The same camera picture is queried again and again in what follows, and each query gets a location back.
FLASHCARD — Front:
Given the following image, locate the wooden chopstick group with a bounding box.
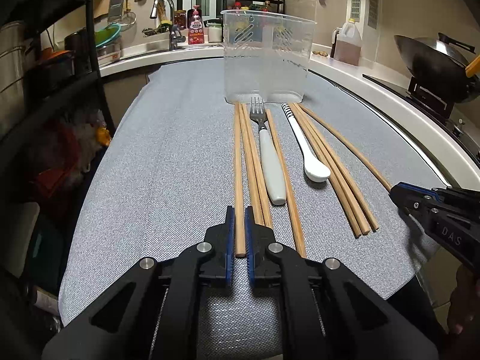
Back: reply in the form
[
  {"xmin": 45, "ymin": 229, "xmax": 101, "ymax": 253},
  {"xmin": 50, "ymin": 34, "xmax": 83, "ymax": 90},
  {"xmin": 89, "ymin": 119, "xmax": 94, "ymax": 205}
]
[
  {"xmin": 289, "ymin": 103, "xmax": 370, "ymax": 237},
  {"xmin": 281, "ymin": 103, "xmax": 362, "ymax": 238},
  {"xmin": 293, "ymin": 104, "xmax": 379, "ymax": 235}
]

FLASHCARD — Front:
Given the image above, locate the white ceramic spoon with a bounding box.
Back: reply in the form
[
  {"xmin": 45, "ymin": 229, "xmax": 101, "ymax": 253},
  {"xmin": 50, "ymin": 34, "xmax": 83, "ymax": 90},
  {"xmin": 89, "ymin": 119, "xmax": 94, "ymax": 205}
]
[{"xmin": 281, "ymin": 103, "xmax": 330, "ymax": 183}]

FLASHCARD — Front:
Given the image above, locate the white handled metal fork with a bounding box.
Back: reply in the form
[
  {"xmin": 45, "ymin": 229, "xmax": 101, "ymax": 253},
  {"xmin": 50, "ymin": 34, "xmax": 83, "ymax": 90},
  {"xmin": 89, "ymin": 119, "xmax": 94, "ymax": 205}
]
[{"xmin": 250, "ymin": 96, "xmax": 287, "ymax": 206}]

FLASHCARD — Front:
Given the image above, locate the chrome kitchen faucet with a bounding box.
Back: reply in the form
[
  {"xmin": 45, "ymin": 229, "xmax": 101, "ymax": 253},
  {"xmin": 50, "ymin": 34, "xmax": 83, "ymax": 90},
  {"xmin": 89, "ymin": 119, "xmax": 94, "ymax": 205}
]
[{"xmin": 150, "ymin": 0, "xmax": 185, "ymax": 51}]

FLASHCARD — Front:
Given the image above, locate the person's right hand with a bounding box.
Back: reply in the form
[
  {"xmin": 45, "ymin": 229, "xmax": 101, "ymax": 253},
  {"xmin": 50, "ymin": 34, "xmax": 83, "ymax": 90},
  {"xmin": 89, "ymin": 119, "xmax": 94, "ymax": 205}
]
[{"xmin": 447, "ymin": 265, "xmax": 479, "ymax": 335}]

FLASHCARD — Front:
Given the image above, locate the black gas stove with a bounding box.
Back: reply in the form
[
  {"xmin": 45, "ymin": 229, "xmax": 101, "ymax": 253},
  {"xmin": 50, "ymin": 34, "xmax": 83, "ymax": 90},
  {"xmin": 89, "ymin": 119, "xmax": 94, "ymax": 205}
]
[{"xmin": 361, "ymin": 72, "xmax": 480, "ymax": 151}]

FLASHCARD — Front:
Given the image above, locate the steel wok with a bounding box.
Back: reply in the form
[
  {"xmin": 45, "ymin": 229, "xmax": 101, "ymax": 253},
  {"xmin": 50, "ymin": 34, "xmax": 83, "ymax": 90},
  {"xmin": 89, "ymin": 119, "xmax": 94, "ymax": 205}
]
[{"xmin": 394, "ymin": 33, "xmax": 479, "ymax": 103}]

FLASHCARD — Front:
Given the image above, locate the plastic cooking oil jug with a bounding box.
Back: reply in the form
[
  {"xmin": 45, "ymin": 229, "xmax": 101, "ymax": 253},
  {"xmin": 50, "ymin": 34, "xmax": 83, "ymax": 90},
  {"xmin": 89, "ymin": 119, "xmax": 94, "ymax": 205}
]
[{"xmin": 332, "ymin": 19, "xmax": 362, "ymax": 66}]

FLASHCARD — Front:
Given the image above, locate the clear plastic utensil holder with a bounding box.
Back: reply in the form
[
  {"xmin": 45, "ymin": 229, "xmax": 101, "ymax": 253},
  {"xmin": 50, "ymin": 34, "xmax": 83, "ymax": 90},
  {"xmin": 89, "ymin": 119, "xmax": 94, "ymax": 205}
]
[{"xmin": 221, "ymin": 10, "xmax": 316, "ymax": 103}]

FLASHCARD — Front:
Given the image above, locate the black storage shelf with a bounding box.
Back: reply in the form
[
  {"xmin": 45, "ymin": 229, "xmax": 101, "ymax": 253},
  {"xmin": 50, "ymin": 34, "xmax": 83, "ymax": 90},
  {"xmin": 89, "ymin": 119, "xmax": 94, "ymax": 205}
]
[{"xmin": 1, "ymin": 0, "xmax": 115, "ymax": 295}]

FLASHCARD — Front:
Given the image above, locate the white lidded jar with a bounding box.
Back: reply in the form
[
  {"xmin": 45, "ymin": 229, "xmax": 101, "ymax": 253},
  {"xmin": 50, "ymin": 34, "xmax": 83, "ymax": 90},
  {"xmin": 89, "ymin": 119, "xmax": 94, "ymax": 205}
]
[{"xmin": 207, "ymin": 22, "xmax": 223, "ymax": 43}]

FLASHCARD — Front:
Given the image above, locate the green and blue colander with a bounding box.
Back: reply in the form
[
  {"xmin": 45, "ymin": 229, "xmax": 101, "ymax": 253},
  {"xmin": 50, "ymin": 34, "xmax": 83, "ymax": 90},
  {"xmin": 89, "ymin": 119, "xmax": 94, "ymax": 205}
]
[{"xmin": 94, "ymin": 23, "xmax": 121, "ymax": 48}]

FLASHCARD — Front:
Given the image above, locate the red dish soap bottle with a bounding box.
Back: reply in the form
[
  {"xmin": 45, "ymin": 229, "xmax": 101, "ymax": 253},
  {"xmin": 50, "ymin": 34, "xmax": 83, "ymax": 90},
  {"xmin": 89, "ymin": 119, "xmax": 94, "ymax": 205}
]
[{"xmin": 187, "ymin": 5, "xmax": 204, "ymax": 46}]

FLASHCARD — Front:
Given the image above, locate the metal box grater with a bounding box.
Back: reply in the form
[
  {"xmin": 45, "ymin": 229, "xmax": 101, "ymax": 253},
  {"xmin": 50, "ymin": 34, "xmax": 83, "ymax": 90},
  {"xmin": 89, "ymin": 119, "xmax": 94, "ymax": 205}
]
[{"xmin": 107, "ymin": 0, "xmax": 125, "ymax": 23}]

